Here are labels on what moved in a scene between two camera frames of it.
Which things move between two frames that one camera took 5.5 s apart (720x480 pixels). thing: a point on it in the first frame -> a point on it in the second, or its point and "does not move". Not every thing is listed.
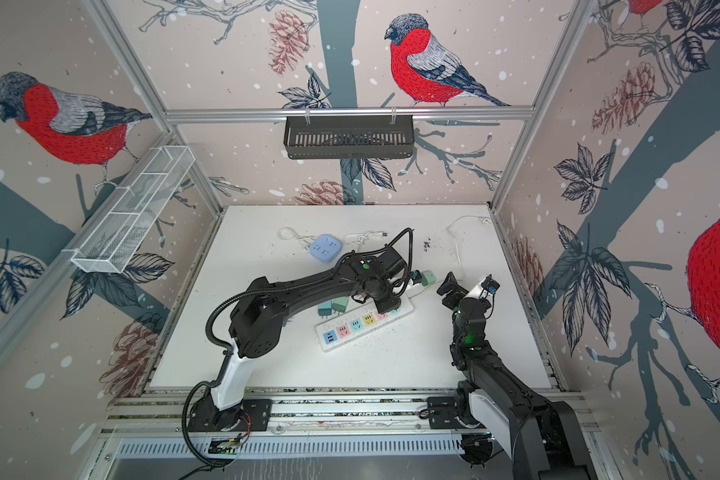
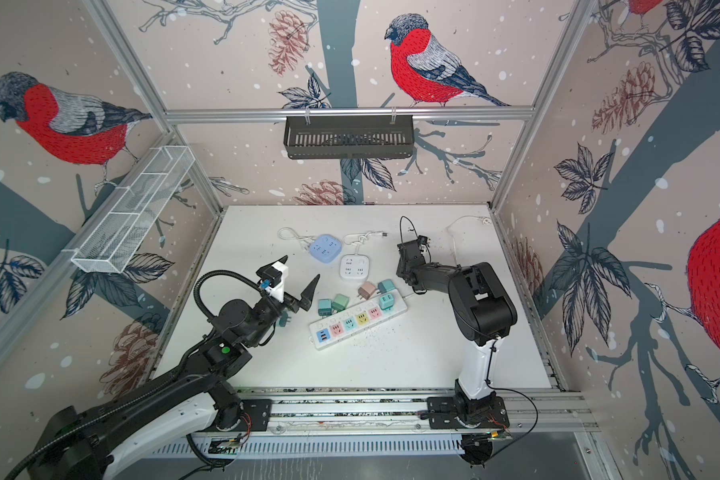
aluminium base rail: x=318 y=412 does not move
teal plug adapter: x=325 y=309 does not move
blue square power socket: x=325 y=247 does not move
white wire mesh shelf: x=116 y=235 does not move
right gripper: x=460 y=294 -> x=402 y=268
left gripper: x=393 y=304 -> x=304 y=302
